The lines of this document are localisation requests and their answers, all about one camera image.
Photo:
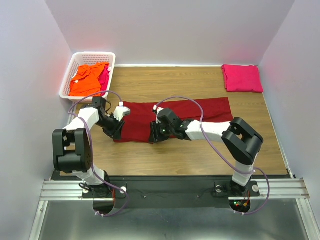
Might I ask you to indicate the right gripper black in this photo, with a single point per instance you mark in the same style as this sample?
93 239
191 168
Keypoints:
154 136

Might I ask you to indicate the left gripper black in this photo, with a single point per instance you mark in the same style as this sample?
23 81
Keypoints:
115 132

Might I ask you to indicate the dark red t shirt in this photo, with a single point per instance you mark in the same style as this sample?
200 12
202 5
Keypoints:
137 127

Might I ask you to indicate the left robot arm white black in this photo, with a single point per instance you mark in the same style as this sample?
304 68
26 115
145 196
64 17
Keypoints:
73 147

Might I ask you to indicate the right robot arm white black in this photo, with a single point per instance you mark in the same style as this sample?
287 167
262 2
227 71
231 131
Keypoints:
243 142

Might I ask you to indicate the pink t shirt in basket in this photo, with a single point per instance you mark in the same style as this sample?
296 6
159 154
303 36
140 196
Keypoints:
104 78

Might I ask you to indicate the orange t shirt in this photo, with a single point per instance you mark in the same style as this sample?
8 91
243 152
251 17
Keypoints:
86 80

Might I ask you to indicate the white plastic laundry basket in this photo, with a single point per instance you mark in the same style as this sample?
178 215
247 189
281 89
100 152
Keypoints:
86 58

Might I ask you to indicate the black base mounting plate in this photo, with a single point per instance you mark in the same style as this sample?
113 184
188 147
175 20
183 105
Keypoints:
174 192

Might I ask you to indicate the folded pink t shirt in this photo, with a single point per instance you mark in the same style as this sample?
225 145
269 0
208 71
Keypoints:
241 78

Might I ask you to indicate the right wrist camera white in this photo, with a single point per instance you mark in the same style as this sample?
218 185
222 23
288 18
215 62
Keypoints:
164 115

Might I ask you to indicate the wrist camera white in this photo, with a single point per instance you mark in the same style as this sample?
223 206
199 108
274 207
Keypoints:
121 111
164 115

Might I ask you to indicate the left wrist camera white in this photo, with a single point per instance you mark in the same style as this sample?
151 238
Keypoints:
121 111

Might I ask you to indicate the aluminium frame rail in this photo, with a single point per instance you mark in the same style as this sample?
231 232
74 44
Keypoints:
71 191

